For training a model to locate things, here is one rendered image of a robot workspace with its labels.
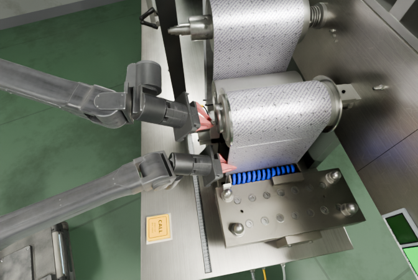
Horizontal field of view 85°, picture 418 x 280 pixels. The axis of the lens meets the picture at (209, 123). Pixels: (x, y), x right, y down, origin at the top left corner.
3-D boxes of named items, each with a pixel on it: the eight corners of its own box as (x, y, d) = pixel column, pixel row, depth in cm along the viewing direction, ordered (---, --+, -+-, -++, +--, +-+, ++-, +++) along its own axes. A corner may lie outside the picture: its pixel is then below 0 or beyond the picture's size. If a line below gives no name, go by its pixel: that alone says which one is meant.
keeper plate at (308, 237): (275, 241, 71) (285, 236, 62) (305, 235, 72) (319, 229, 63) (278, 250, 70) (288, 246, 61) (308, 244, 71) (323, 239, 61)
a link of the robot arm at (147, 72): (107, 126, 49) (92, 109, 41) (110, 79, 53) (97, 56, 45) (163, 124, 50) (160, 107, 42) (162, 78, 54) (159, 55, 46)
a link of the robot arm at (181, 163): (172, 167, 54) (170, 147, 58) (163, 180, 59) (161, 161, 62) (198, 168, 57) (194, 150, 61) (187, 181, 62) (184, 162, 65)
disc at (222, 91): (217, 110, 66) (219, 74, 54) (219, 109, 66) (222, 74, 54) (227, 157, 59) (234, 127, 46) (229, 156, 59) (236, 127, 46)
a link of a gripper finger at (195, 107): (206, 144, 58) (176, 139, 52) (200, 119, 62) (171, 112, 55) (224, 132, 54) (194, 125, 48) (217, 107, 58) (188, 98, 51)
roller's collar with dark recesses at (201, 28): (189, 32, 67) (187, 11, 61) (209, 30, 67) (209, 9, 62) (191, 46, 63) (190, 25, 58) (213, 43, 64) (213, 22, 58)
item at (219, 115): (220, 127, 51) (218, 137, 58) (229, 126, 51) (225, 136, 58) (214, 98, 54) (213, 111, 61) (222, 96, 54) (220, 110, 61)
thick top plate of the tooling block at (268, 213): (214, 193, 73) (215, 187, 68) (330, 174, 77) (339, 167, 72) (224, 249, 65) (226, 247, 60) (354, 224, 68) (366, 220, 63)
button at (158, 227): (148, 218, 76) (146, 217, 74) (169, 214, 76) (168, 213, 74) (148, 242, 72) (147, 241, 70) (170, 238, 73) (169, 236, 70)
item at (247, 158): (225, 174, 72) (229, 147, 57) (295, 163, 74) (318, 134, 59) (225, 175, 72) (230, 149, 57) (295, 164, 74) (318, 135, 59)
